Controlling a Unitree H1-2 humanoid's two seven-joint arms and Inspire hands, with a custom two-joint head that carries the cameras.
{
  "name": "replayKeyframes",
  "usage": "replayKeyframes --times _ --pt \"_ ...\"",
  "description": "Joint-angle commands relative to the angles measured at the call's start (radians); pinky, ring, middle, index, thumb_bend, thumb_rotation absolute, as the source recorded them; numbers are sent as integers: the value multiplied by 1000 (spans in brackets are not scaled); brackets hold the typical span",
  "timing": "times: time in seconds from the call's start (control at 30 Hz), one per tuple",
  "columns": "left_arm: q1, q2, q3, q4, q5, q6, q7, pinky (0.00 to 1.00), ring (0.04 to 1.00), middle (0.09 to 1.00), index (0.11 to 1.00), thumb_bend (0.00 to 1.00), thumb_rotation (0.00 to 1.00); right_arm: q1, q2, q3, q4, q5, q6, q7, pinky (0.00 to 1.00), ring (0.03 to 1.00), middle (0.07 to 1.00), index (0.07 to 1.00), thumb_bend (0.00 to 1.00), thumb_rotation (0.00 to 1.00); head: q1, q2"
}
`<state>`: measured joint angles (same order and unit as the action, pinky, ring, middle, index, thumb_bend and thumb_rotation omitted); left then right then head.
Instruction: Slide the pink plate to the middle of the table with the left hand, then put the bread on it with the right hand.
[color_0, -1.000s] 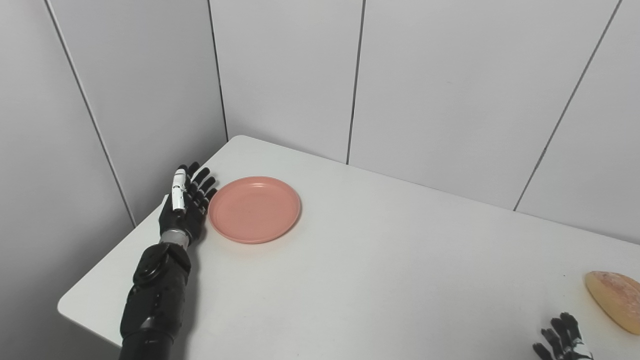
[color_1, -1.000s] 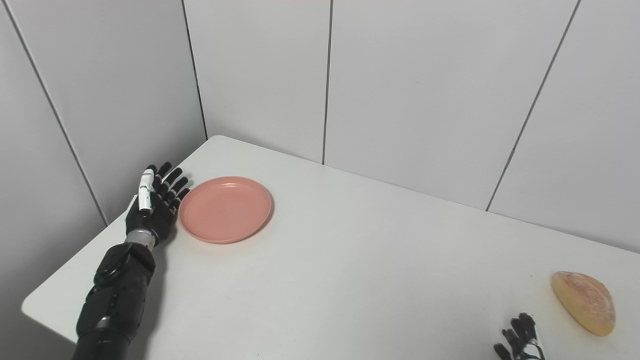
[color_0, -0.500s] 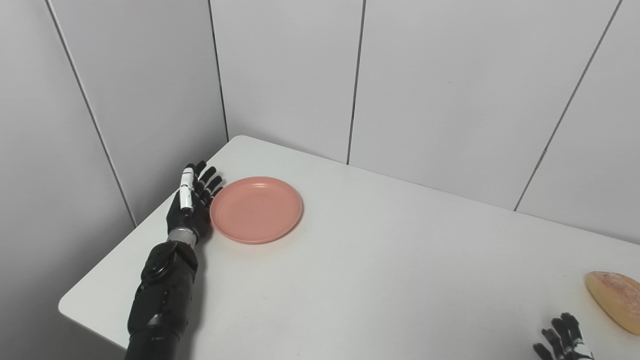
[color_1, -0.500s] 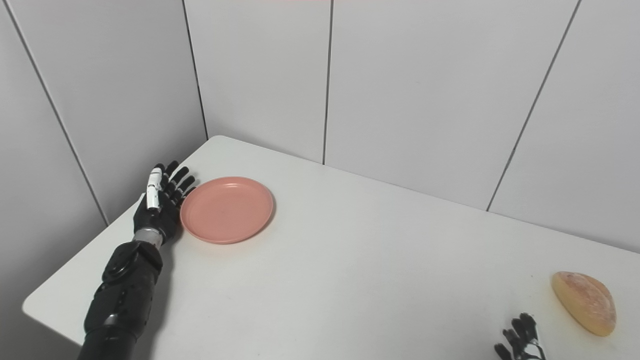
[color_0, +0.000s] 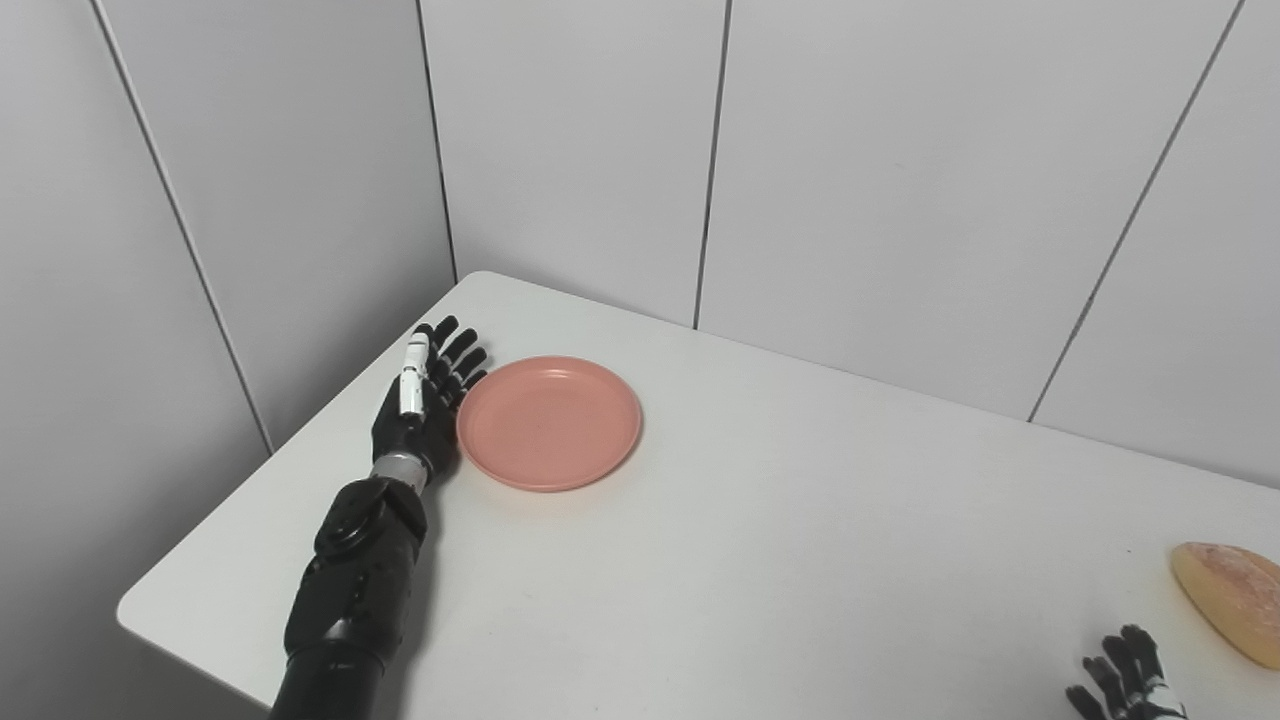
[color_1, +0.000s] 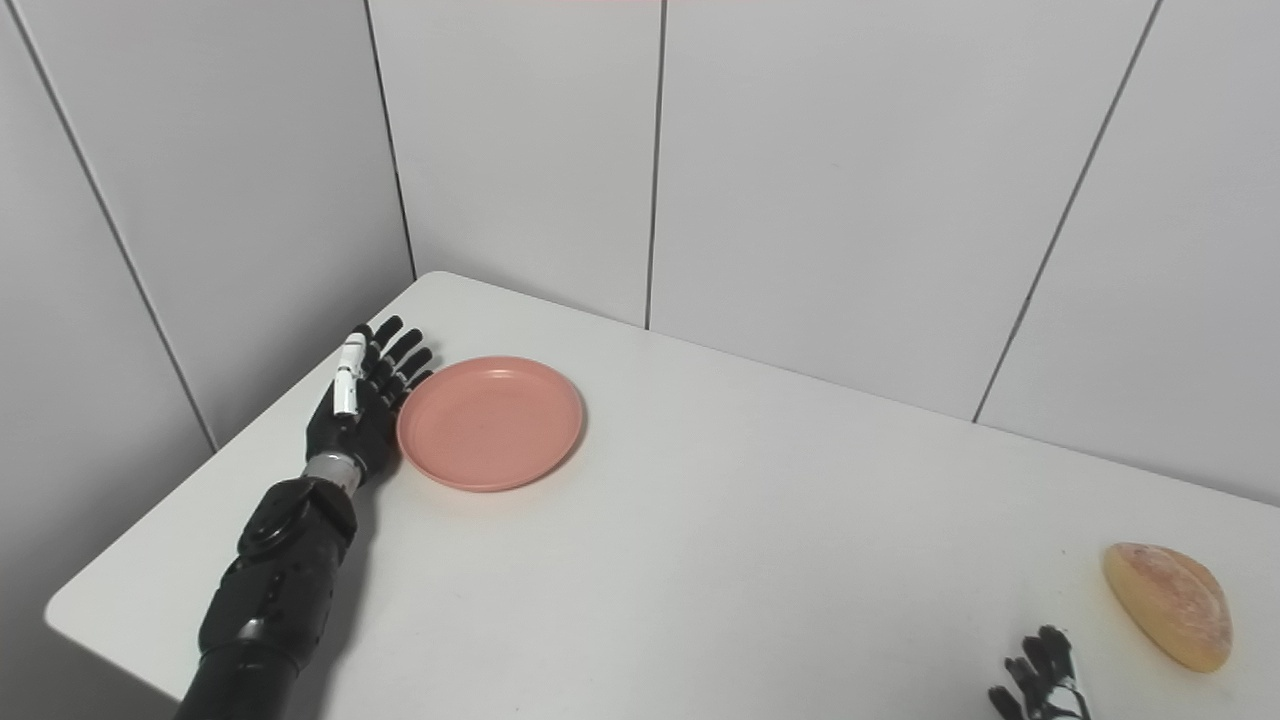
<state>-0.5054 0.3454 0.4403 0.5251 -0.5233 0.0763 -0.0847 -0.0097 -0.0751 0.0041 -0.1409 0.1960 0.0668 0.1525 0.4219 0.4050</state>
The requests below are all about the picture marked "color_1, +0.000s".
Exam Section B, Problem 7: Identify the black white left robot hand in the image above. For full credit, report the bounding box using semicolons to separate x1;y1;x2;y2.
305;316;435;488

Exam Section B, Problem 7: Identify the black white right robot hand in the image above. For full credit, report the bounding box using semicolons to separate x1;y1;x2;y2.
988;626;1093;720

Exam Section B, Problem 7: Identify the pink round plate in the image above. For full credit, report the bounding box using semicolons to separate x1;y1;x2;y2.
396;356;586;493

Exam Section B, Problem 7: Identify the golden bread roll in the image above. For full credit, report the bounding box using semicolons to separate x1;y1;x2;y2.
1103;543;1234;673

